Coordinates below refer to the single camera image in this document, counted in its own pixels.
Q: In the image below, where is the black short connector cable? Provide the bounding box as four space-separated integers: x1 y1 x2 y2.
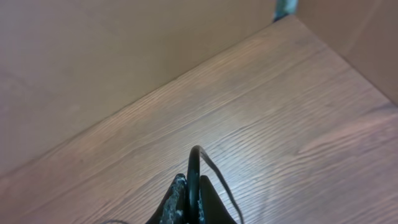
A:
186 144 245 224

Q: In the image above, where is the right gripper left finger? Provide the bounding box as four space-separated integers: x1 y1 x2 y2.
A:
146 174 187 224

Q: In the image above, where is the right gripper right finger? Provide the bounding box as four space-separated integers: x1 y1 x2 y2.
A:
198 175 236 224

